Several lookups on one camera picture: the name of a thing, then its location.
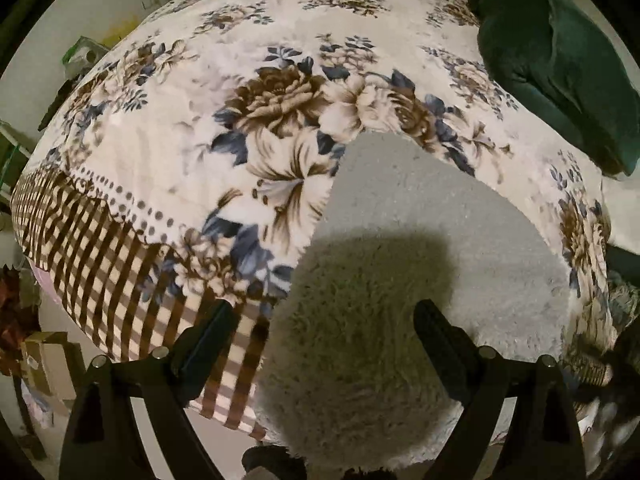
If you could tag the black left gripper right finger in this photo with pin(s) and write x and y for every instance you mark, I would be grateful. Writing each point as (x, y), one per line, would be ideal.
(543, 440)

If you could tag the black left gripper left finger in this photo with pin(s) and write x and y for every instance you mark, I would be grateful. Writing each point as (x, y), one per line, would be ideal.
(102, 439)

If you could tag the grey fluffy fleece pant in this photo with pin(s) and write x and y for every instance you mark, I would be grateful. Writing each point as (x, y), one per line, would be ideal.
(345, 382)

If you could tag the cardboard box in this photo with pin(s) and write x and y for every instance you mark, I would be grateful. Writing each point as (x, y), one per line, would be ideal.
(53, 365)

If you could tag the floral cream bed blanket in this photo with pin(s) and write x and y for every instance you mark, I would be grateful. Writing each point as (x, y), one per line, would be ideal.
(194, 161)

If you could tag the dark green pillow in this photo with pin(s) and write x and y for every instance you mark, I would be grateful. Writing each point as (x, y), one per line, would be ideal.
(560, 65)

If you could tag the green white box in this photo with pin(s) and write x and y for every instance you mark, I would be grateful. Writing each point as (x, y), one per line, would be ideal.
(82, 56)

